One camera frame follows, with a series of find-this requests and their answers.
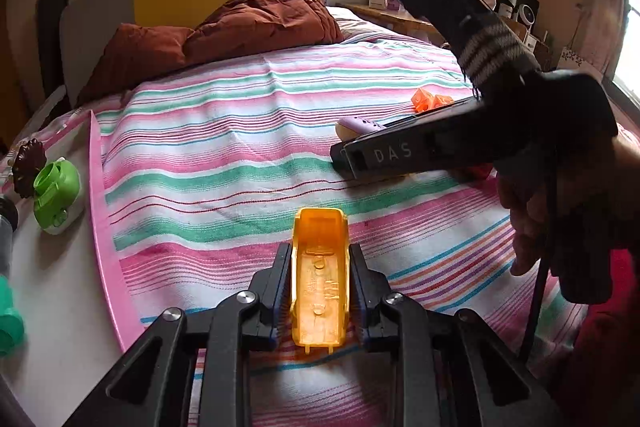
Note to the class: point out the striped bedsheet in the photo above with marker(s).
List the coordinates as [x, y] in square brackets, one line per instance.
[225, 147]

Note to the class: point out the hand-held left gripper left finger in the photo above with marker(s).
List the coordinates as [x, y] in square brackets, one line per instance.
[272, 297]

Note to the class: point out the brown quilt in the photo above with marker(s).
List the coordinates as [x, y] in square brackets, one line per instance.
[265, 17]

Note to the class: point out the green white toy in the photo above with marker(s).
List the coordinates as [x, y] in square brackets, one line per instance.
[55, 192]

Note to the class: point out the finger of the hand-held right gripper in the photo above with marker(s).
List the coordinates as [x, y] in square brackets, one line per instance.
[430, 114]

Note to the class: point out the person's right hand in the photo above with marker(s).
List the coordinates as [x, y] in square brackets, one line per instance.
[525, 217]

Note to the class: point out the black clear cylinder toy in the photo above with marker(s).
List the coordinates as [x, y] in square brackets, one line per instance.
[6, 232]

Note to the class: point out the orange blocky toy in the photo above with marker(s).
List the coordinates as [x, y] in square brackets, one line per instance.
[425, 99]

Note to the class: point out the white pink-rimmed tray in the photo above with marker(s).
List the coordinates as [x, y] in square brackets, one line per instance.
[60, 282]

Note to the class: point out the person's red clothing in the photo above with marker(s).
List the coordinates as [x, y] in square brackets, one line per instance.
[615, 357]

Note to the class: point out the orange toy car shell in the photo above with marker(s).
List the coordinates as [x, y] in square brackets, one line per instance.
[320, 277]

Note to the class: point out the wooden bedside shelf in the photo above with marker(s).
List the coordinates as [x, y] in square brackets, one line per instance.
[400, 19]

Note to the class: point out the white round device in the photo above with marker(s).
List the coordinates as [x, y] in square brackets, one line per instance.
[527, 14]

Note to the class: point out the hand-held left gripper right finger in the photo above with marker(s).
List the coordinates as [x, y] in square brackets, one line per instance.
[365, 302]

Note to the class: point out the person's right forearm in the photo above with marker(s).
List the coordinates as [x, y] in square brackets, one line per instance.
[627, 197]

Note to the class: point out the red cylinder toy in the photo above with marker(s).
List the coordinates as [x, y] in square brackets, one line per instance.
[477, 171]

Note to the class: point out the black rolled mat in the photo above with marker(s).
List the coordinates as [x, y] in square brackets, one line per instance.
[50, 37]

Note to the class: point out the green spool toy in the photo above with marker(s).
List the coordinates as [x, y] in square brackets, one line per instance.
[9, 317]

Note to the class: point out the beige purple toy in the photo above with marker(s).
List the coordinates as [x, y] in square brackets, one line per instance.
[357, 127]

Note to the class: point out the brown flower-shaped toy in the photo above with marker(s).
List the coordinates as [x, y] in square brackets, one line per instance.
[27, 162]

